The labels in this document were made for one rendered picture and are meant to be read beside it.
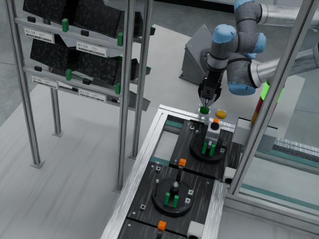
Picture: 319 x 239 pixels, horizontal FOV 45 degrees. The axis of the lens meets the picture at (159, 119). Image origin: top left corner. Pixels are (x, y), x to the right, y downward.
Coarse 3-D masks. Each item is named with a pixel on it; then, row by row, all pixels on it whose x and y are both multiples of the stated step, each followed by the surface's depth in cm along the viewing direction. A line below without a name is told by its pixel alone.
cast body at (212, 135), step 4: (212, 124) 135; (216, 124) 136; (208, 128) 135; (212, 128) 135; (216, 128) 134; (220, 128) 136; (208, 132) 135; (212, 132) 134; (216, 132) 134; (208, 136) 136; (212, 136) 135; (216, 136) 135; (204, 140) 137; (208, 140) 136; (212, 140) 136; (216, 140) 136; (208, 144) 135; (208, 148) 136
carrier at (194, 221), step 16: (144, 176) 131; (160, 176) 132; (176, 176) 133; (192, 176) 134; (144, 192) 127; (160, 192) 125; (176, 192) 122; (192, 192) 125; (208, 192) 130; (160, 208) 121; (176, 208) 121; (192, 208) 124; (176, 224) 119; (192, 224) 118
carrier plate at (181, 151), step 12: (180, 132) 148; (192, 132) 149; (228, 132) 151; (180, 144) 144; (228, 144) 147; (240, 144) 147; (180, 156) 140; (192, 156) 140; (228, 156) 142; (192, 168) 136; (204, 168) 137; (216, 168) 137
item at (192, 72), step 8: (200, 32) 189; (208, 32) 194; (192, 40) 182; (200, 40) 187; (208, 40) 192; (192, 48) 181; (200, 48) 185; (184, 56) 182; (192, 56) 180; (184, 64) 185; (192, 64) 183; (200, 64) 182; (184, 72) 190; (192, 72) 186; (200, 72) 183; (192, 80) 189; (200, 80) 186
